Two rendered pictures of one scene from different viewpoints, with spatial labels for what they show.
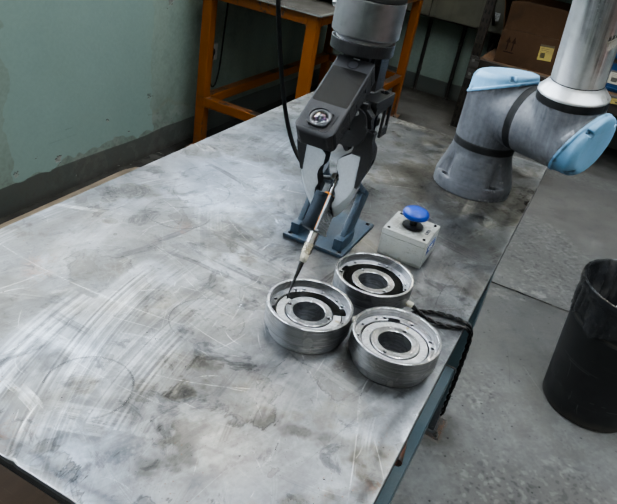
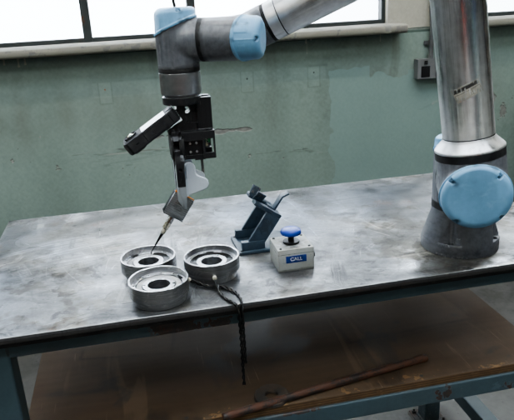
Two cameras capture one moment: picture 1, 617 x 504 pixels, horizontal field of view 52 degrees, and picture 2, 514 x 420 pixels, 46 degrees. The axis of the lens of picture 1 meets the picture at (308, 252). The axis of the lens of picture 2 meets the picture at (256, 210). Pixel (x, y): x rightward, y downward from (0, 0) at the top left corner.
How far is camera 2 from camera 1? 1.05 m
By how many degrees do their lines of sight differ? 53
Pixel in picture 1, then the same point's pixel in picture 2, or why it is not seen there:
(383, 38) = (169, 93)
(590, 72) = (450, 124)
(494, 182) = (454, 238)
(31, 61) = (354, 157)
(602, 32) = (446, 87)
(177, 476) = (7, 295)
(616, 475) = not seen: outside the picture
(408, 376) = (136, 298)
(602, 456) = not seen: outside the picture
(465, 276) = (304, 285)
